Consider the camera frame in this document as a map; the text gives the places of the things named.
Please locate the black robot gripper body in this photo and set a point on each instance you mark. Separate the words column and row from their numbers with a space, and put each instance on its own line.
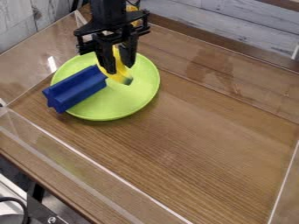
column 109, row 21

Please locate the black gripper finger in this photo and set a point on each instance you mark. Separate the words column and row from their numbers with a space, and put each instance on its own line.
column 126, row 48
column 104, row 53

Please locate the yellow toy banana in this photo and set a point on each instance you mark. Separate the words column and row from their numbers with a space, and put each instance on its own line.
column 121, row 76

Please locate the green plastic plate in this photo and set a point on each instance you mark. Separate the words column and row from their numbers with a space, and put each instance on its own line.
column 117, row 100

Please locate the blue plastic block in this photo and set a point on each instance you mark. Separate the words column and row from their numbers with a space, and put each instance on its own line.
column 72, row 90

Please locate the clear acrylic front wall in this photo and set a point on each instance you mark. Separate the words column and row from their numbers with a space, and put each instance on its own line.
column 101, row 196

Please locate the black metal mount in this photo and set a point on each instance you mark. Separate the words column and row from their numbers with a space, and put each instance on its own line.
column 40, row 214

